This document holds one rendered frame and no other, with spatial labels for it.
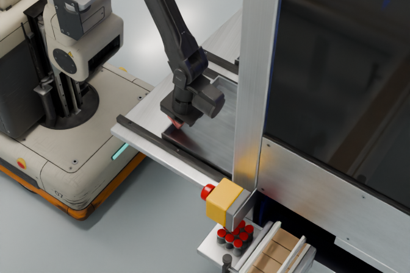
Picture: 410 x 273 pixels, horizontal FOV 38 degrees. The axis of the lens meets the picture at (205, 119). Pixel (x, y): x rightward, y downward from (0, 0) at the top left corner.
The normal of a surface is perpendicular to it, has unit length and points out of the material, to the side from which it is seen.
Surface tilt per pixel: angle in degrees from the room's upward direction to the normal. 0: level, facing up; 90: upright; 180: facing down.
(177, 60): 86
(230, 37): 0
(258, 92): 90
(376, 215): 90
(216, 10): 0
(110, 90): 0
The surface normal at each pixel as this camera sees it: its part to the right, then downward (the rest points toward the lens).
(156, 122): 0.00, -0.65
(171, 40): -0.60, 0.47
